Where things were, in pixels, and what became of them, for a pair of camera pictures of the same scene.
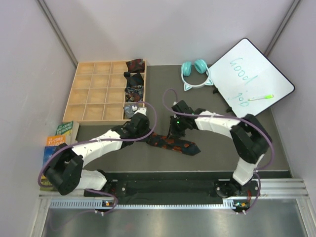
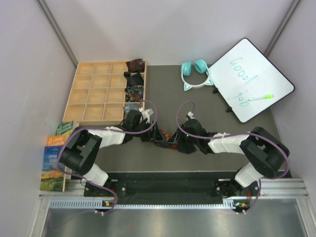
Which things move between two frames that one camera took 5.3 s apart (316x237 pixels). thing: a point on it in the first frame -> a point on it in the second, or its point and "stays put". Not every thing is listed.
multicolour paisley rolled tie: [134, 93] stays put
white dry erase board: [247, 81] stays put
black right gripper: [173, 132] -> [180, 143]
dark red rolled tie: [136, 65] stays put
